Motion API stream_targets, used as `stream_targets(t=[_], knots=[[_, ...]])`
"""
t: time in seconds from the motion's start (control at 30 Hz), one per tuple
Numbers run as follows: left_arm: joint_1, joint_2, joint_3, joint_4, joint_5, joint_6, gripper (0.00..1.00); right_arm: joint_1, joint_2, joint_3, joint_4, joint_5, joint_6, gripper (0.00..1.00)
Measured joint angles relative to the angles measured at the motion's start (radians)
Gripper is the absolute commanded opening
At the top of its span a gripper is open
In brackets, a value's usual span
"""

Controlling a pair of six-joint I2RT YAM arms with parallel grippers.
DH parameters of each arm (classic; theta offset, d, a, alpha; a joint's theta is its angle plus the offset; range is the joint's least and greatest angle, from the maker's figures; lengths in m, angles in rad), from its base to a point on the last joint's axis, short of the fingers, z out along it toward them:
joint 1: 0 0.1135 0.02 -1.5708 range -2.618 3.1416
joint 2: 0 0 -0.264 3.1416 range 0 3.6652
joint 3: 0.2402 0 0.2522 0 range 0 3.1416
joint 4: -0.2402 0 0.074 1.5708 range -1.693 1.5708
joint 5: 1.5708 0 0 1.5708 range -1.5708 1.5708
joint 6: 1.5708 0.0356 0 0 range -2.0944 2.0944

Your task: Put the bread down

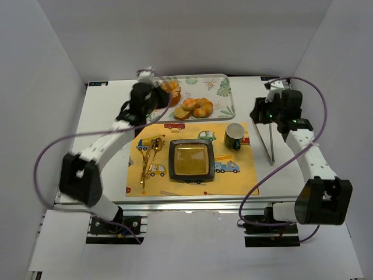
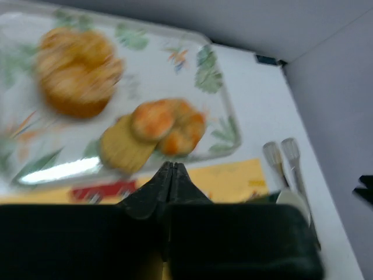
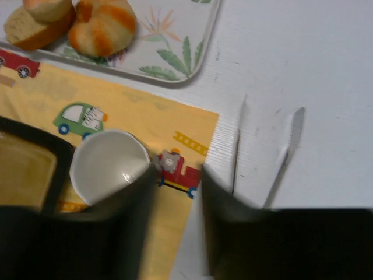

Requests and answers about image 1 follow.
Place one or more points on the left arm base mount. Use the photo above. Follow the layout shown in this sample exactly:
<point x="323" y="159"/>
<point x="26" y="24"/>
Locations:
<point x="135" y="223"/>

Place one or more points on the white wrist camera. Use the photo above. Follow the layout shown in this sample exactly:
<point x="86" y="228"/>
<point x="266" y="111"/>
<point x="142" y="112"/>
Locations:
<point x="273" y="88"/>
<point x="146" y="75"/>

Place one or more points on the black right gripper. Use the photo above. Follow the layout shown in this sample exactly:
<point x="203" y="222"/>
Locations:
<point x="259" y="111"/>

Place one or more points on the metal serving tongs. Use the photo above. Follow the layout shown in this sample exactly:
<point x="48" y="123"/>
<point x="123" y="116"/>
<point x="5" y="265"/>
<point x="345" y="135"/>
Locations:
<point x="270" y="153"/>

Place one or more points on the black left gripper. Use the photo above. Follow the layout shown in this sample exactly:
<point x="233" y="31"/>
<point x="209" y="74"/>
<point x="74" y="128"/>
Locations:
<point x="162" y="97"/>

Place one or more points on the sliced bread piece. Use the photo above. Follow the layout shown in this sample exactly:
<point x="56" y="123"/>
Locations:
<point x="182" y="114"/>

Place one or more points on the floral serving tray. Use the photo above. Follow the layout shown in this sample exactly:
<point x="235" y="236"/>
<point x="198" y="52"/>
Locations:
<point x="214" y="87"/>

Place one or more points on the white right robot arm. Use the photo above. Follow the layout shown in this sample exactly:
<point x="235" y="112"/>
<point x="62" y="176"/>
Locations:
<point x="325" y="198"/>

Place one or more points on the gold knife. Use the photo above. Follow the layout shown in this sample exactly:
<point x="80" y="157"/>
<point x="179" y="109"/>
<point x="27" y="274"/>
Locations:
<point x="151" y="145"/>

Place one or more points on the twisted ring bread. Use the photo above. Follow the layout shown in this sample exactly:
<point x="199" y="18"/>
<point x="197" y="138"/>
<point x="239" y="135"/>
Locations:
<point x="203" y="108"/>

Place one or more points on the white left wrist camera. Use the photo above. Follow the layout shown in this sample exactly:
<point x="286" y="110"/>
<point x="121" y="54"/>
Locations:
<point x="146" y="75"/>

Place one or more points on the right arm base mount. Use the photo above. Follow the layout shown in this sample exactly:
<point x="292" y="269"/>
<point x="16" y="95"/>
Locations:
<point x="268" y="236"/>

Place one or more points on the gold fork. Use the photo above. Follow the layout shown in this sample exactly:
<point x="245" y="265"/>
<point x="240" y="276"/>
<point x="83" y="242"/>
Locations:
<point x="145" y="156"/>

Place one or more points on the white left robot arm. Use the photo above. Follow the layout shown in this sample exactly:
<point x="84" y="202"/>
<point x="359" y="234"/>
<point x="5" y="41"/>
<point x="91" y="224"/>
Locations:
<point x="81" y="172"/>

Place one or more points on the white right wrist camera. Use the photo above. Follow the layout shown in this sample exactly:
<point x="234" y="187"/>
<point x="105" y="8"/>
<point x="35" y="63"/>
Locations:
<point x="273" y="88"/>

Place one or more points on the gold spoon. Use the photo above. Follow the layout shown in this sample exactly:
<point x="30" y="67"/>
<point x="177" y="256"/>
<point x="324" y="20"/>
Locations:
<point x="156" y="147"/>

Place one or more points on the small round bun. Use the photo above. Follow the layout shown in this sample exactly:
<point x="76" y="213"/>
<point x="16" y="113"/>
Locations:
<point x="189" y="104"/>

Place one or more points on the green mug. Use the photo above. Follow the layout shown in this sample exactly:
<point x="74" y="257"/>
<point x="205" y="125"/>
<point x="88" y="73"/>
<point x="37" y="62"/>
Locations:
<point x="234" y="134"/>

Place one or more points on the sugar-topped round cake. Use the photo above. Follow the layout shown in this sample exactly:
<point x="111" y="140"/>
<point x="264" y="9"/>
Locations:
<point x="174" y="88"/>

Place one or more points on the dark square plate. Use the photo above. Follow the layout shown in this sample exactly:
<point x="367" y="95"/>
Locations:
<point x="191" y="160"/>

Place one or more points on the yellow vehicle-print placemat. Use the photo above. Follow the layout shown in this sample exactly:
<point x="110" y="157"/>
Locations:
<point x="235" y="171"/>

